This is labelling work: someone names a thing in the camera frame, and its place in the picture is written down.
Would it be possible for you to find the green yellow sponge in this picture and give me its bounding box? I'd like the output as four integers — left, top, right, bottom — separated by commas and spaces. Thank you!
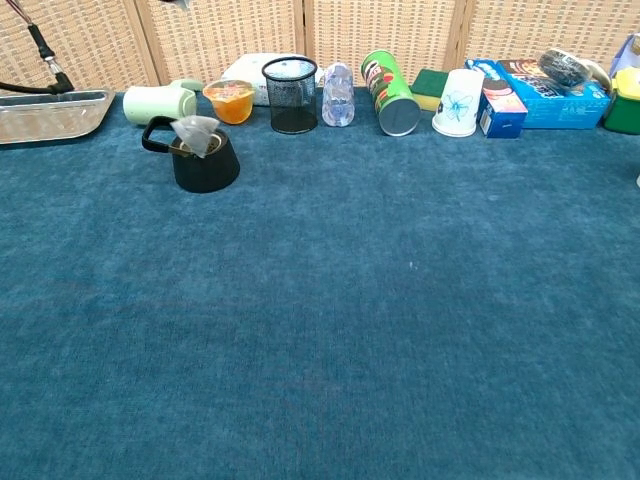
409, 68, 451, 112

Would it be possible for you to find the light green mug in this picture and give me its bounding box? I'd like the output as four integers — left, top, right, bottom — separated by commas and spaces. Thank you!
122, 78, 205, 126

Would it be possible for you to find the green chips can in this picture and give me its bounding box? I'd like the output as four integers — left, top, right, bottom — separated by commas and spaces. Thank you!
361, 49, 422, 137

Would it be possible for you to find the black mesh pen holder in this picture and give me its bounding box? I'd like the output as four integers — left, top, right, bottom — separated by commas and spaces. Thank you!
261, 56, 320, 135

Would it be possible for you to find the clear plastic water bottle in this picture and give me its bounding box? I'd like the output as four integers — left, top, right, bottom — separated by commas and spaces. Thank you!
321, 62, 355, 128

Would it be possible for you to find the black patterned tape roll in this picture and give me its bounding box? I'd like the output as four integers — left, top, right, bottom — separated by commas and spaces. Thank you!
538, 48, 594, 85

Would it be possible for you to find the white cup with blue flower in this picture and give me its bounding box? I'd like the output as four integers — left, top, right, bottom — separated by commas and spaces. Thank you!
431, 68, 485, 138

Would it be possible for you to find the brown chocolate box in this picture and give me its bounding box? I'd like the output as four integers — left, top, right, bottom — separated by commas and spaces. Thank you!
497, 58, 551, 77

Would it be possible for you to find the blue table cloth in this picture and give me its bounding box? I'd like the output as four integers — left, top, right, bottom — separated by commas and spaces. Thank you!
0, 87, 640, 480

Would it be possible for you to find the white blue tissue pack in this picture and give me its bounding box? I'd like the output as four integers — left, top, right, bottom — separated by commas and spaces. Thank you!
609, 34, 640, 76

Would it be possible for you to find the stainless steel tray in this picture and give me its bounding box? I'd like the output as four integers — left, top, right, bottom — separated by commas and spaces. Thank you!
0, 88, 117, 146

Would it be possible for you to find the blue snack box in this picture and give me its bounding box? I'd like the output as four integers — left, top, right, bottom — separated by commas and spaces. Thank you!
499, 59, 612, 130

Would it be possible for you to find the orange jelly cup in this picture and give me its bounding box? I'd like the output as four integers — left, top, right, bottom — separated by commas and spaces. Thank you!
202, 79, 256, 126

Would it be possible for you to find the black teapot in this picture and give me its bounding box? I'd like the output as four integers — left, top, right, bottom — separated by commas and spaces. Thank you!
141, 115, 242, 195

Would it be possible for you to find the pyramid tea bag with string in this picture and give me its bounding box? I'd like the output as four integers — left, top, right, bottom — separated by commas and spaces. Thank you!
169, 114, 222, 160

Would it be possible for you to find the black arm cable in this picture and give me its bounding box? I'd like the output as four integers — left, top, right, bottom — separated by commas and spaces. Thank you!
0, 0, 76, 96

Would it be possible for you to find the blue pink cookie box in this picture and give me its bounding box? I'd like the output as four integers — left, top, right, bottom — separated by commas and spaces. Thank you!
464, 58, 529, 139

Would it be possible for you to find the woven bamboo folding screen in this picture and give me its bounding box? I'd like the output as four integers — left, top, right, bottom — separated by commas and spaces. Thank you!
0, 0, 640, 99

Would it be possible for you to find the white wet wipes pack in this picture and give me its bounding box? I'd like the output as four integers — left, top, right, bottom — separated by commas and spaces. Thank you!
220, 53, 321, 106

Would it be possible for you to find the green container with yellow lid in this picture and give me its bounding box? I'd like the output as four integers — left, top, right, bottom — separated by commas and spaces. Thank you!
603, 67, 640, 135

